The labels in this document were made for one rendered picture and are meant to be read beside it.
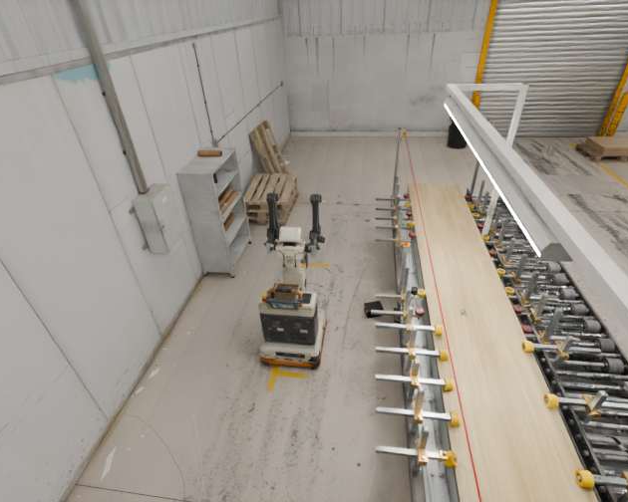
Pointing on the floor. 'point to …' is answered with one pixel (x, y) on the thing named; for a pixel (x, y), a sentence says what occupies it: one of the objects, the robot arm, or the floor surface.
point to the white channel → (558, 218)
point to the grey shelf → (207, 222)
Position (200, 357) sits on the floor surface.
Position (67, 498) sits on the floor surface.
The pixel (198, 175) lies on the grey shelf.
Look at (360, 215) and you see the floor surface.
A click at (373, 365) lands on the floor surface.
